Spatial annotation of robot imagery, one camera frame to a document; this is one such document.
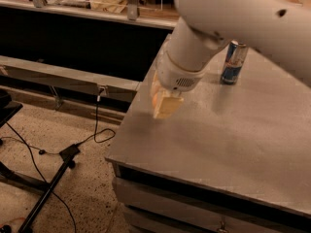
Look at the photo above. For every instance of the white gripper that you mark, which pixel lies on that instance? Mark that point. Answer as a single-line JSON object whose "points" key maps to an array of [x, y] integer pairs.
{"points": [[176, 76]]}

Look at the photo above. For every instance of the orange ball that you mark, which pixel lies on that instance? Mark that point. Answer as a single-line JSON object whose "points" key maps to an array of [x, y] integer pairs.
{"points": [[155, 99]]}

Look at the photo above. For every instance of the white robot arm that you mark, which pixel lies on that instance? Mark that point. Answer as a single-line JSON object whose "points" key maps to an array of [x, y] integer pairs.
{"points": [[280, 30]]}

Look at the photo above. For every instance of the blue silver energy drink can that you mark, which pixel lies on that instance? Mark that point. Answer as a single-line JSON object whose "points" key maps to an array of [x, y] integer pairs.
{"points": [[234, 60]]}

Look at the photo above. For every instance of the grey metal side bench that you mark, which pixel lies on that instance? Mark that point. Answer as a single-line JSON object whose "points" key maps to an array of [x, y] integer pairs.
{"points": [[75, 80]]}

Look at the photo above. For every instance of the grey drawer cabinet under table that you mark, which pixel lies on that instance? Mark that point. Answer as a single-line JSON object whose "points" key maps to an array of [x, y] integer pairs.
{"points": [[154, 204]]}

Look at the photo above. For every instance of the grey metal post middle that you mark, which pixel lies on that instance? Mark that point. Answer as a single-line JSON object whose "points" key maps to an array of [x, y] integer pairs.
{"points": [[132, 9]]}

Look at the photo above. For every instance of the black metal stand frame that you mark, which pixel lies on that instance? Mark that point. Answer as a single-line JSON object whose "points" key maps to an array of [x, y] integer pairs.
{"points": [[8, 108]]}

